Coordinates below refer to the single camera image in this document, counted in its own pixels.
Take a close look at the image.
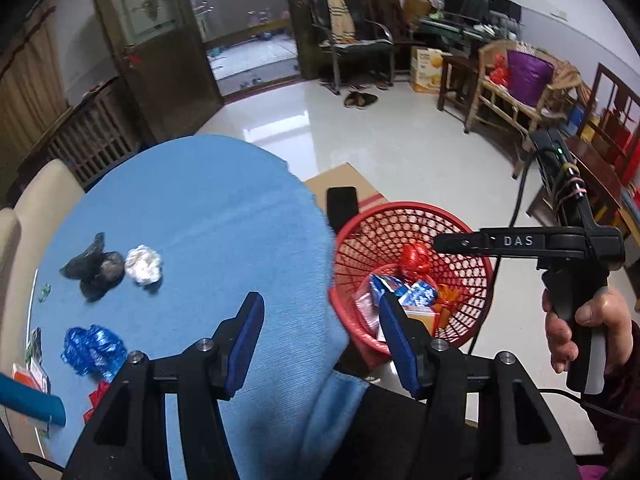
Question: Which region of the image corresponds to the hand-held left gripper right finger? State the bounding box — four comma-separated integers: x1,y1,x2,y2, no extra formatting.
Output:
378,294,581,480

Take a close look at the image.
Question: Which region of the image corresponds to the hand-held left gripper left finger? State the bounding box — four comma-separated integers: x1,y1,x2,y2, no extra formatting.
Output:
62,291,266,480

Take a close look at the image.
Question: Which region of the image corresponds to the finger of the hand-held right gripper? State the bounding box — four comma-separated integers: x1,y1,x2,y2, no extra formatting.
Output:
432,230,483,257

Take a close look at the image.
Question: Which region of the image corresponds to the orange and white box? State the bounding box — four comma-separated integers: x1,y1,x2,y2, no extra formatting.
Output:
402,305,441,341

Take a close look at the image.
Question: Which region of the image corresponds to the red shiny wrapper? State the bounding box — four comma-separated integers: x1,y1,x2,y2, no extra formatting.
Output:
399,241,433,281

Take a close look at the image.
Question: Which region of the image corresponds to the orange snack packet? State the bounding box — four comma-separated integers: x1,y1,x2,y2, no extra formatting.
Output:
434,284,458,333

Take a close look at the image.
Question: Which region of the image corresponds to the blue foil packet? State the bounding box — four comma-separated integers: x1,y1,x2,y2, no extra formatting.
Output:
395,280,438,308

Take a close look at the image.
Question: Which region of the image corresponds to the red mesh plastic basket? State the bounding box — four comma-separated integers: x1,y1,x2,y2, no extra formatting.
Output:
327,201,496,356

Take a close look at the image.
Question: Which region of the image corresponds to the white tissue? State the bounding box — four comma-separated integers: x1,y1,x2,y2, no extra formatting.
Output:
124,245,163,288

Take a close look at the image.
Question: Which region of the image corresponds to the blue plastic bag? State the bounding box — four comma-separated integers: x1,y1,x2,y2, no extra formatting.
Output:
61,325,128,383

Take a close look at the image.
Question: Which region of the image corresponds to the red plastic bag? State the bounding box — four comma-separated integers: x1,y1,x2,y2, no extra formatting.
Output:
82,381,112,423

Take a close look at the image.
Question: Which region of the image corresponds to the black plastic bag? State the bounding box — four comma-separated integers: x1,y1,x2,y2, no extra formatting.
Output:
59,232,126,303

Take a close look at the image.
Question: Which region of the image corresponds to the person's right forearm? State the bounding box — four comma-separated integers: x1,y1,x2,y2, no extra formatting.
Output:
582,322,640,466

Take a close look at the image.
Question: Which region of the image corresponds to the person's right hand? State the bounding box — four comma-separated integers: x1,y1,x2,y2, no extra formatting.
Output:
541,285,637,376

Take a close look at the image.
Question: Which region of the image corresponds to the dark wooden side table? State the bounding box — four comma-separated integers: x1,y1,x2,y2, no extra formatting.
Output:
530,137,631,238

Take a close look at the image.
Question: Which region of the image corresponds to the black smartphone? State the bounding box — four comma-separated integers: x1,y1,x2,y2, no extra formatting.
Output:
326,186,358,241

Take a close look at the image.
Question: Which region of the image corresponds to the brown cardboard box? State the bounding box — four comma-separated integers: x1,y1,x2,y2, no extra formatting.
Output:
302,162,396,371

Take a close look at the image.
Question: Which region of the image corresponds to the light wooden armchair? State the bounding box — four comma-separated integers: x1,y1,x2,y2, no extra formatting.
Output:
465,40,581,151

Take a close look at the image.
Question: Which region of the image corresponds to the purple shiny bag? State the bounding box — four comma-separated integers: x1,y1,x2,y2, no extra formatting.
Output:
506,50,553,106

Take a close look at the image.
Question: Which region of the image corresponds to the dark wooden stool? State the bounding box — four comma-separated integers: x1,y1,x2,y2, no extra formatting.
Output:
437,55,481,133

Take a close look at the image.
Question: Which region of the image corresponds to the orange printed cardboard box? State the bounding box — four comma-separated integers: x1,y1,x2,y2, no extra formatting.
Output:
410,46,446,93

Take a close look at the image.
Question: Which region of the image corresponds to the cluttered computer desk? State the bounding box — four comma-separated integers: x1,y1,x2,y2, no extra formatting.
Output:
417,0,523,56

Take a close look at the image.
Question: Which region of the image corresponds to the white box with orange top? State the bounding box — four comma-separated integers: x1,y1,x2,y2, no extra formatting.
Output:
12,360,48,391

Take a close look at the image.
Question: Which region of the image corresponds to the black metal chair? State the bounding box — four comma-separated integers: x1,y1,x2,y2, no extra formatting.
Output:
307,0,396,93

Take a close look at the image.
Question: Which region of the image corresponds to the teal thermos bottle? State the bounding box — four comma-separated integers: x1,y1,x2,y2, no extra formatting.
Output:
0,372,67,427

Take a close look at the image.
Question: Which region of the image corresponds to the black monitor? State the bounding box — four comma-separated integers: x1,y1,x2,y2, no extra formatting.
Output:
444,0,488,23

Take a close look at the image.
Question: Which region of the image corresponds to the cream leather sofa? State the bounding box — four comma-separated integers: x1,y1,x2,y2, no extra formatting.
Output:
0,159,86,461

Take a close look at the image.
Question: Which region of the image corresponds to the striped beige towel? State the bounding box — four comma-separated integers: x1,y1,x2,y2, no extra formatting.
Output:
324,0,357,41

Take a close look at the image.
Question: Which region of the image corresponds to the wooden slatted crib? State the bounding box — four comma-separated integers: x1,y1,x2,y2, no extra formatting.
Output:
20,87,141,186

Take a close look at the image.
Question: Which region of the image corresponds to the wooden door with glass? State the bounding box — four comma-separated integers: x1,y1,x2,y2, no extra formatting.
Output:
90,0,226,143
280,0,401,81

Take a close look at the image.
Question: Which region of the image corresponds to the beige curtain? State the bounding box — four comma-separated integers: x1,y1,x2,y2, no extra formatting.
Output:
0,10,68,171

